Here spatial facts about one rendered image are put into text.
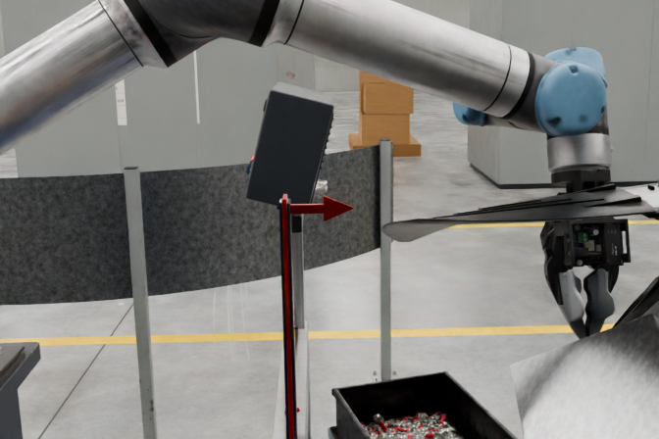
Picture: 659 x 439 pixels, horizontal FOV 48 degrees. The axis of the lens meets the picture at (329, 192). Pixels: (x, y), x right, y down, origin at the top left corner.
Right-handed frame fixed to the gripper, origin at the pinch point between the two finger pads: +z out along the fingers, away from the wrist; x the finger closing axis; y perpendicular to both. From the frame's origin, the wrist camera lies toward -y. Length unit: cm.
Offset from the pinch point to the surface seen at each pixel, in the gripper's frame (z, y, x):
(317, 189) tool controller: -23, -34, -33
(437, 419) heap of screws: 11.5, -7.0, -17.9
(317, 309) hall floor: 11, -289, -35
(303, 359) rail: 4.5, -20.1, -35.9
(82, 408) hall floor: 40, -194, -124
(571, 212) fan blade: -13.1, 31.6, -11.5
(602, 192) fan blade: -15.3, 24.9, -6.1
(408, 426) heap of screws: 11.9, -5.5, -22.0
